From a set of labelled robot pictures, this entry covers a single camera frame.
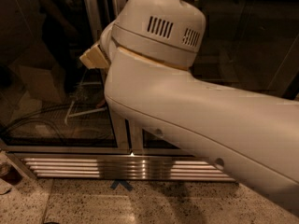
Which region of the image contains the brown object at left edge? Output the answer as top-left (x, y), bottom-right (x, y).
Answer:
top-left (0, 162), bottom-right (22, 185)

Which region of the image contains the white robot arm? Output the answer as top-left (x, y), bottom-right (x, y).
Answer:
top-left (80, 0), bottom-right (299, 215)

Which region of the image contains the left fridge door handle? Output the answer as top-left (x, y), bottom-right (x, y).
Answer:
top-left (84, 0), bottom-right (102, 42)

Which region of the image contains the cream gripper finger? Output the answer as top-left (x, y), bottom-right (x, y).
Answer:
top-left (79, 43), bottom-right (110, 69)

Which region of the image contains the stainless glass door refrigerator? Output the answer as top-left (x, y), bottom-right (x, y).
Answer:
top-left (1, 0), bottom-right (299, 182)

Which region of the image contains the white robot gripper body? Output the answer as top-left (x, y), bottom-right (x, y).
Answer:
top-left (99, 22), bottom-right (117, 64)

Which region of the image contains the blue tape floor marker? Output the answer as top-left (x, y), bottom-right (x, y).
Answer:
top-left (110, 180), bottom-right (133, 191)

